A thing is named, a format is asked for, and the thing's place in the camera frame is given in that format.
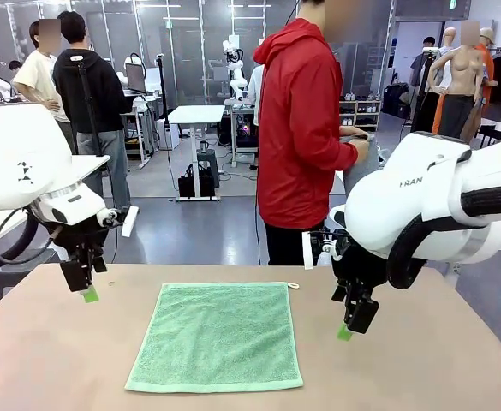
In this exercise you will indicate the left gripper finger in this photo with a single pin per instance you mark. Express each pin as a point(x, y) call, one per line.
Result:
point(76, 276)
point(99, 264)

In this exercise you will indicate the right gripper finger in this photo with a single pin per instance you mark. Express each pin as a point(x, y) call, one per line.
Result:
point(338, 294)
point(361, 317)

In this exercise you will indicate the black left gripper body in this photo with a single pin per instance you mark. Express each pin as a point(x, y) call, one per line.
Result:
point(81, 248)

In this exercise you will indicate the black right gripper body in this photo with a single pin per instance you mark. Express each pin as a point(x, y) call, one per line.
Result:
point(355, 278)

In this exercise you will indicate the green terry towel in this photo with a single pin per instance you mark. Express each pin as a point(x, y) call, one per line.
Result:
point(216, 334)

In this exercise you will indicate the silver laptop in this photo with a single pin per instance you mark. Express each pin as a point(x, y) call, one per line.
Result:
point(135, 79)

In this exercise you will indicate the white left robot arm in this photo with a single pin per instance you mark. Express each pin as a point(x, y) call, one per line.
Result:
point(14, 150)

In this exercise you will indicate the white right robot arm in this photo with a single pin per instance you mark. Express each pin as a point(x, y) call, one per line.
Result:
point(425, 180)

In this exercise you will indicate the person's right hand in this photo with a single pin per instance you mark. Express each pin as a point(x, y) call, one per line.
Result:
point(360, 150)

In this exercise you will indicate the person's left hand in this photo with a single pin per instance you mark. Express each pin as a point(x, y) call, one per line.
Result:
point(352, 132)

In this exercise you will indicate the black plastic stool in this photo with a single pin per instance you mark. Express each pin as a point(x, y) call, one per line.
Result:
point(23, 261)

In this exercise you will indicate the black bag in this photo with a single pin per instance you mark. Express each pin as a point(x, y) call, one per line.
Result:
point(190, 184)

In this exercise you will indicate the grey round stool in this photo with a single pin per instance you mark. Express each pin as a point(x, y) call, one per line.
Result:
point(209, 164)

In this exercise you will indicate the white background workbench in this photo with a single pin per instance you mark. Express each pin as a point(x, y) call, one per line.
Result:
point(143, 112)

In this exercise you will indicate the bystander in black hoodie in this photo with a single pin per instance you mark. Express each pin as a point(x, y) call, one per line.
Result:
point(87, 94)

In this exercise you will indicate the person in red jacket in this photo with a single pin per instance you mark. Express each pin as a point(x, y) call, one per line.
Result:
point(297, 128)

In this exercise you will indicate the white shoe rack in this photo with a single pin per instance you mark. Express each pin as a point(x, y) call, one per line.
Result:
point(361, 115)

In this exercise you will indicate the white standing desk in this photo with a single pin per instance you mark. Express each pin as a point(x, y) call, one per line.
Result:
point(196, 113)

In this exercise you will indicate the computer tower with lights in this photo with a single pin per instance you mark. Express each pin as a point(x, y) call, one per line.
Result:
point(246, 130)

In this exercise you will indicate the black tripod with white head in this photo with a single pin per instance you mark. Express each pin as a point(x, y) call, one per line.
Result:
point(77, 57)

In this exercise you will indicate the seated bystander in dark top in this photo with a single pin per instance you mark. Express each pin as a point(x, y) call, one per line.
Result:
point(15, 65)

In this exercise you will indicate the black shelf cart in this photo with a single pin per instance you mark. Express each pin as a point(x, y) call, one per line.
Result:
point(498, 130)

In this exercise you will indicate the bystander in white jacket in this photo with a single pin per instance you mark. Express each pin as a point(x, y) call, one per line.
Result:
point(255, 94)

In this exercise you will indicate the white robot stand table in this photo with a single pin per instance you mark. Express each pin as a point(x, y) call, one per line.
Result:
point(237, 102)

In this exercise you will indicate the bystander in grey t-shirt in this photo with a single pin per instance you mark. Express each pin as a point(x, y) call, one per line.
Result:
point(419, 68)

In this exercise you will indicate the beige mannequin with dark skirt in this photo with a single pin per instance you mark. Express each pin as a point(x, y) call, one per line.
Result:
point(464, 68)

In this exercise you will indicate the white mannequin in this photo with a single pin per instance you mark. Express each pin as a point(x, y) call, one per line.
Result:
point(449, 38)

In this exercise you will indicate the orange mannequin with bucket hat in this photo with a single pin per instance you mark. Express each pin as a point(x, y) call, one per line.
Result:
point(486, 36)

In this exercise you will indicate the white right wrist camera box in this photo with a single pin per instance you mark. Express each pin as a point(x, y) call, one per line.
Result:
point(308, 250)

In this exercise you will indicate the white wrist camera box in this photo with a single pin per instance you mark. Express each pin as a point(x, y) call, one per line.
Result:
point(130, 220)
point(308, 250)

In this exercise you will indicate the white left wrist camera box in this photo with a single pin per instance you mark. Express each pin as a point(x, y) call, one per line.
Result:
point(130, 220)

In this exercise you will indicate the black camera pole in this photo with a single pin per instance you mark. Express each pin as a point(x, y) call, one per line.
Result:
point(163, 92)

